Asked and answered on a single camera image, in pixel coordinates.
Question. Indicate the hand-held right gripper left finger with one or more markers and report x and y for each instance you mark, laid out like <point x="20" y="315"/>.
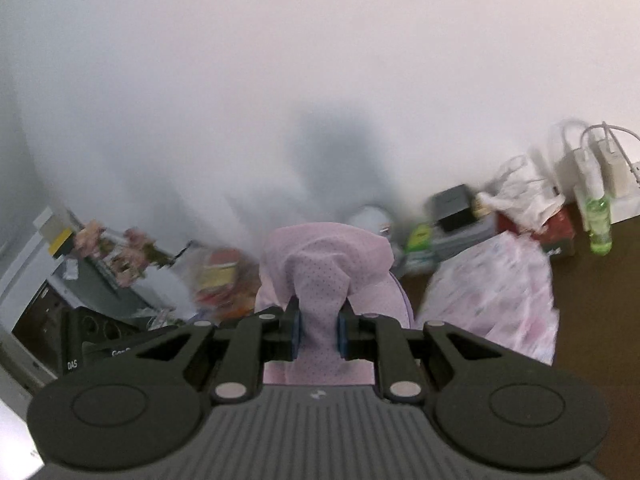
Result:
<point x="295" y="335"/>

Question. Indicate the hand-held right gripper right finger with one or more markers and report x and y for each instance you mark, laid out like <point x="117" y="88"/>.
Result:
<point x="343" y="335"/>

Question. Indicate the pink blue sleeveless shirt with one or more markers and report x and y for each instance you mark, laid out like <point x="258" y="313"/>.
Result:
<point x="325" y="270"/>

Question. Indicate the clear bag of snacks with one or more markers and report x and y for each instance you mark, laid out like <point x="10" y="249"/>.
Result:
<point x="225" y="275"/>

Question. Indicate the pink artificial flowers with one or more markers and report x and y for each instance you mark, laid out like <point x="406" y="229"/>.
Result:
<point x="120" y="252"/>

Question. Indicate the white robot toy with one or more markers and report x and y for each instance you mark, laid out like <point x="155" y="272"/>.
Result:
<point x="370" y="217"/>

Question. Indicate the grey box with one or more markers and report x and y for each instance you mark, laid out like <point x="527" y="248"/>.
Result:
<point x="465" y="242"/>

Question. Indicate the purple print folded garment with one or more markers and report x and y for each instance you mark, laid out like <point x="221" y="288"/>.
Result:
<point x="500" y="290"/>

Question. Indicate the black box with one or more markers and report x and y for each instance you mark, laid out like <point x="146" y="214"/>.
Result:
<point x="452" y="207"/>

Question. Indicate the white plastic bag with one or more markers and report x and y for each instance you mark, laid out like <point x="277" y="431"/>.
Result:
<point x="520" y="195"/>

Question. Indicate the red box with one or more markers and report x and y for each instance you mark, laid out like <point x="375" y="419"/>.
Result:
<point x="555" y="230"/>

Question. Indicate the green spray bottle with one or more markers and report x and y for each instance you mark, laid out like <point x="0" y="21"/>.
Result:
<point x="598" y="220"/>

